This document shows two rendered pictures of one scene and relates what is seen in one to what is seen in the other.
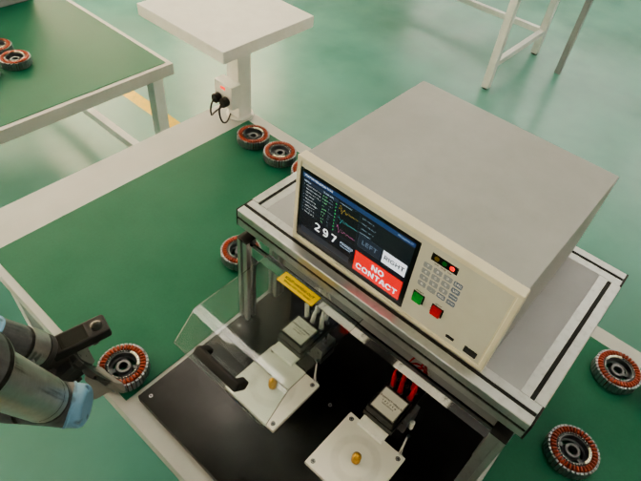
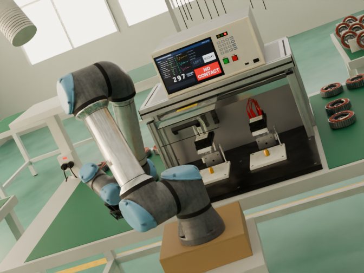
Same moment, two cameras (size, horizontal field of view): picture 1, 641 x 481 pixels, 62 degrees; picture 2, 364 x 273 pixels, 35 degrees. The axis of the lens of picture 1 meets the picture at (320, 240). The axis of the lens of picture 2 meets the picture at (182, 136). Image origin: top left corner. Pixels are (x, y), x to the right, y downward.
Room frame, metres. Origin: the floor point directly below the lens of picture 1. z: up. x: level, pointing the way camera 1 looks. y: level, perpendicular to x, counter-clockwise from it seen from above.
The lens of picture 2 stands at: (-1.50, 0.98, 1.63)
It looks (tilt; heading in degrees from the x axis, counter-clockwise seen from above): 16 degrees down; 338
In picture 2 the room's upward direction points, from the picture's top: 23 degrees counter-clockwise
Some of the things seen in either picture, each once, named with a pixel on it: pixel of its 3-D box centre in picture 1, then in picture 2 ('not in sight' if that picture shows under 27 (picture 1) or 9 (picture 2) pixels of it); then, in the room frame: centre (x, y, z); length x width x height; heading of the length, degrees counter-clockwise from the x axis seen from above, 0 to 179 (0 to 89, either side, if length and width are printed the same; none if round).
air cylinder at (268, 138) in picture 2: (397, 408); (265, 139); (0.56, -0.22, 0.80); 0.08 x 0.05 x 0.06; 54
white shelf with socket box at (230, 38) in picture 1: (229, 80); (70, 141); (1.52, 0.35, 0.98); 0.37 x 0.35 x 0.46; 54
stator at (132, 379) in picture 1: (123, 367); not in sight; (0.60, 0.41, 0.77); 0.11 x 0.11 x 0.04
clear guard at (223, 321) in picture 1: (280, 321); (191, 117); (0.59, 0.06, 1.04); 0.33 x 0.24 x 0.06; 144
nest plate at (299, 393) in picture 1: (273, 386); (212, 174); (0.59, 0.07, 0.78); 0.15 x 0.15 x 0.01; 54
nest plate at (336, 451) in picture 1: (355, 461); (267, 156); (0.45, -0.13, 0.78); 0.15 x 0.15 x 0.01; 54
